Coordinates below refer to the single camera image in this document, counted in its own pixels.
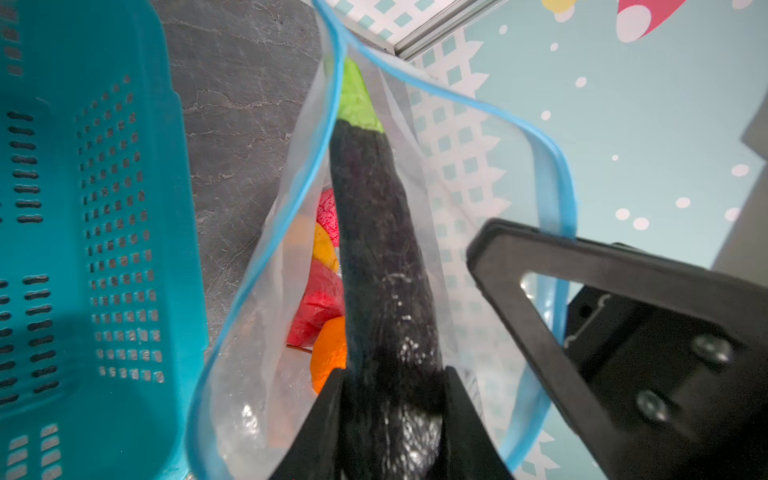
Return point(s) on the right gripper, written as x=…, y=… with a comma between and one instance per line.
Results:
x=659, y=367

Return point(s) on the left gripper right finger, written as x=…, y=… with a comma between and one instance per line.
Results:
x=465, y=451

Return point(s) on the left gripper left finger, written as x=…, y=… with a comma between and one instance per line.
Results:
x=315, y=451

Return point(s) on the dark toy eggplant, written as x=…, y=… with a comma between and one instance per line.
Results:
x=391, y=413

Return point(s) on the orange toy tomato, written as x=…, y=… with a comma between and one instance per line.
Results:
x=329, y=352

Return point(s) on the clear zip top bag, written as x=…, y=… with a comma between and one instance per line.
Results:
x=462, y=163

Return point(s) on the red toy pepper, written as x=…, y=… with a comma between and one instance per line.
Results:
x=323, y=300

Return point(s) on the pink toy fruit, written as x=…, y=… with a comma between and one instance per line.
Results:
x=327, y=215

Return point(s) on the teal plastic basket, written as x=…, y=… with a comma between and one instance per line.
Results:
x=103, y=323

